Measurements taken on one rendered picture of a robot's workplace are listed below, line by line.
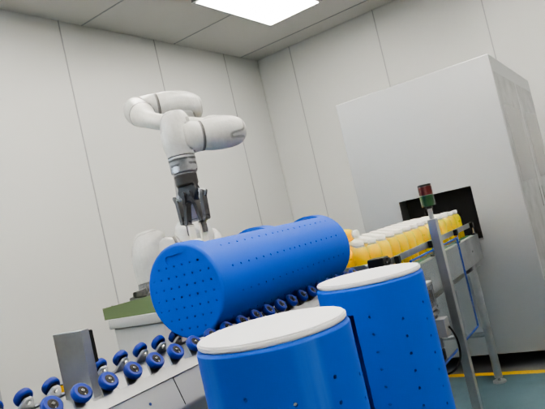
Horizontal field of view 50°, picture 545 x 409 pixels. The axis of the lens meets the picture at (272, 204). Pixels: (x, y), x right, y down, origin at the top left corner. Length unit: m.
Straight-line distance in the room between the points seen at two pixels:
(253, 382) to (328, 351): 0.13
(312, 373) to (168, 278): 0.89
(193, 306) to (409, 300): 0.63
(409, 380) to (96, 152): 4.24
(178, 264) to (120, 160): 3.82
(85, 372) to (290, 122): 6.24
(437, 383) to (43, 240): 3.77
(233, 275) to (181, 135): 0.50
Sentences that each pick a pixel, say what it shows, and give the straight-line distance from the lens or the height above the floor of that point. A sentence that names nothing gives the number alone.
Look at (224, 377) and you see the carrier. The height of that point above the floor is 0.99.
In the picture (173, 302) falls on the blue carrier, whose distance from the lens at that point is 1.79.
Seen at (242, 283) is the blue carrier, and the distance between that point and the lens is 1.74.
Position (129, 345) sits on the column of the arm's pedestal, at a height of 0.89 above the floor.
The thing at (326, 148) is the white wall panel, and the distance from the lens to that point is 7.19.
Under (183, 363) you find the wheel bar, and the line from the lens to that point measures 1.56.
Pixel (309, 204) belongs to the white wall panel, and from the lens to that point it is 7.35.
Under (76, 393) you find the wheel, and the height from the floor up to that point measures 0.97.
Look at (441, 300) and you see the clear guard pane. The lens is 2.93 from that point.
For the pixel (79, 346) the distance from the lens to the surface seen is 1.44.
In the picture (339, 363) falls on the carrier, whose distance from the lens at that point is 1.01.
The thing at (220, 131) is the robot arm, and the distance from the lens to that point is 1.96.
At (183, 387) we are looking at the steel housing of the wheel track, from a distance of 1.54.
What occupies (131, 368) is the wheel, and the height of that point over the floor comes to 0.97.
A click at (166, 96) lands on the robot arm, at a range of 2.48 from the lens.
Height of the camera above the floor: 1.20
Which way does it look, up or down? 3 degrees up
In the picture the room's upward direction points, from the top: 13 degrees counter-clockwise
